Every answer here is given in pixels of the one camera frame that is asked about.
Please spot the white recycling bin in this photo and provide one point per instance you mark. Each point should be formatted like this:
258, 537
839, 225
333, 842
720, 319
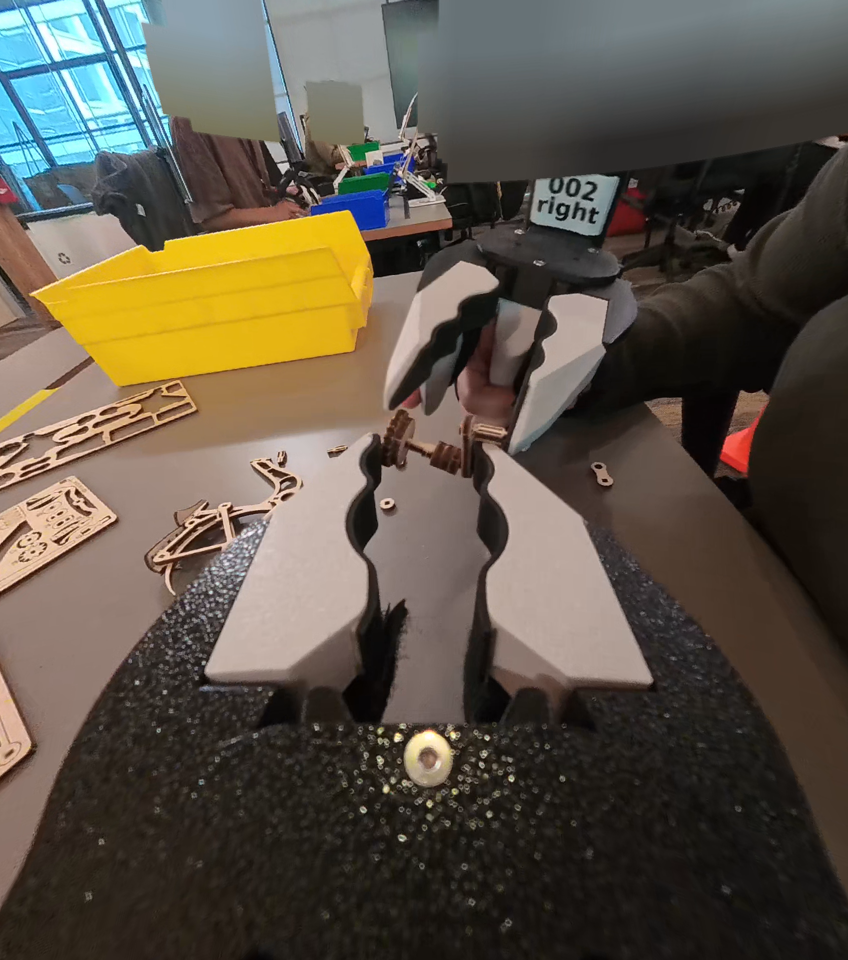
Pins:
79, 251

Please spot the dark jacket on chair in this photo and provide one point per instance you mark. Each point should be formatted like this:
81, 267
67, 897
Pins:
139, 202

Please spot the yellow tape strip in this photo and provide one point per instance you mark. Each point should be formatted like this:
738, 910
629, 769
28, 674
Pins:
4, 427

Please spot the wooden gear axle assembly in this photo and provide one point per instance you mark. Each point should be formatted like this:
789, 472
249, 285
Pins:
397, 441

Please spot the person's torso in olive sweater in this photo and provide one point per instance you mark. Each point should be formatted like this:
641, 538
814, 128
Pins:
836, 487

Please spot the large grid window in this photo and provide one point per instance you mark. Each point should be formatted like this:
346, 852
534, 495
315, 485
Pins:
56, 90

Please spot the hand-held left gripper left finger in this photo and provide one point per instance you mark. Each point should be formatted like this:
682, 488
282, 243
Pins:
289, 600

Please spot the person's right forearm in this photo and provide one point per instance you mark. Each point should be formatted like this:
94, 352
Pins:
693, 330

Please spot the wooden link piece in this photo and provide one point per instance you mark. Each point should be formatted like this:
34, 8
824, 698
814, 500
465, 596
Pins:
602, 474

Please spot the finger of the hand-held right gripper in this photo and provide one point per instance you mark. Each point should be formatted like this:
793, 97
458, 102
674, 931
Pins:
431, 322
570, 352

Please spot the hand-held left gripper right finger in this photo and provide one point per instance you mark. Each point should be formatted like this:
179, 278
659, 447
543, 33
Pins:
566, 600

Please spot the person's right hand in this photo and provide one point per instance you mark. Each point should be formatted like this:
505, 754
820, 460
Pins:
480, 390

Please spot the blue plastic bin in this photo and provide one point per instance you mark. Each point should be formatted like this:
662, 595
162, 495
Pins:
352, 210

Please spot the wooden model frame assembly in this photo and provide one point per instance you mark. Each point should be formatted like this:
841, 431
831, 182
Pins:
279, 489

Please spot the wooden parts sheet with cutout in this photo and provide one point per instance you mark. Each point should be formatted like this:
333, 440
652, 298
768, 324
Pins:
98, 517

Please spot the orange traffic cone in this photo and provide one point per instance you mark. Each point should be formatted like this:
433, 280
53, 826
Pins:
742, 450

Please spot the small wooden washer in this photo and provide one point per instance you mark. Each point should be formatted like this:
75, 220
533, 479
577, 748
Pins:
381, 503

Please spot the yellow plastic bin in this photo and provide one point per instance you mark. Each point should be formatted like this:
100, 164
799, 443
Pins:
206, 330

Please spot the black wall screen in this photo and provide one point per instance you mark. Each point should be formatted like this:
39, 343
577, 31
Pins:
409, 60

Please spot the empty wooden sheet frame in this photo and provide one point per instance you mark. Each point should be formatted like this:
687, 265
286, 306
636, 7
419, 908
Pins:
56, 433

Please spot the small green plastic bin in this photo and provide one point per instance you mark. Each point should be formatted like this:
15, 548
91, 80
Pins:
364, 184

